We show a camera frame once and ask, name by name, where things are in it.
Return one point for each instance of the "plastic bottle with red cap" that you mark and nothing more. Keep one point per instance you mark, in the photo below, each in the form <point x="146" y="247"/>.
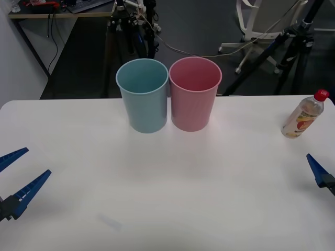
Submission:
<point x="301" y="117"/>

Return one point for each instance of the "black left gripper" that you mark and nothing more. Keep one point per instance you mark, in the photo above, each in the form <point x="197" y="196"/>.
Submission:
<point x="4" y="210"/>

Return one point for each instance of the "clear cup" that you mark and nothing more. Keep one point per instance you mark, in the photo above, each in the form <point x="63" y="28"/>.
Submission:
<point x="15" y="6"/>

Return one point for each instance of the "black tripod with blue legs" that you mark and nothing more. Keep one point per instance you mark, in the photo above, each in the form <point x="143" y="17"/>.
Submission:
<point x="298" y="34"/>

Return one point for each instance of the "wooden desk with black frame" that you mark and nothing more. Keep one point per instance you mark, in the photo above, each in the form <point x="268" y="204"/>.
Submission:
<point x="39" y="12"/>

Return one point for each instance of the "pink plastic bin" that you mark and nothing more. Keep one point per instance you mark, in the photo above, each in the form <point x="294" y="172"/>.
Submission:
<point x="192" y="109"/>

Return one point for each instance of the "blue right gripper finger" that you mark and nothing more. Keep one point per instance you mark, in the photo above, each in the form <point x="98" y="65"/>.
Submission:
<point x="318" y="172"/>

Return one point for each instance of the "black keyboard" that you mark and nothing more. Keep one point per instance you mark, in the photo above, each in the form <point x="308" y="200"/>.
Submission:
<point x="86" y="5"/>

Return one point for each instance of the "red tool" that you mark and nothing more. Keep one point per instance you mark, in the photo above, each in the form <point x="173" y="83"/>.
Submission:
<point x="49" y="4"/>

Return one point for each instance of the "white office chair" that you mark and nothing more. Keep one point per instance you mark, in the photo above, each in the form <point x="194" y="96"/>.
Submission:
<point x="246" y="15"/>

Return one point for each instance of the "pale blue plastic bin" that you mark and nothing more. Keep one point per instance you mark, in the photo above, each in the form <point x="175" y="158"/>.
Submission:
<point x="145" y="104"/>

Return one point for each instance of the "black camera tripod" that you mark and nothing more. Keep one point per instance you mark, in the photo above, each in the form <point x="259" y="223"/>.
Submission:
<point x="111" y="39"/>

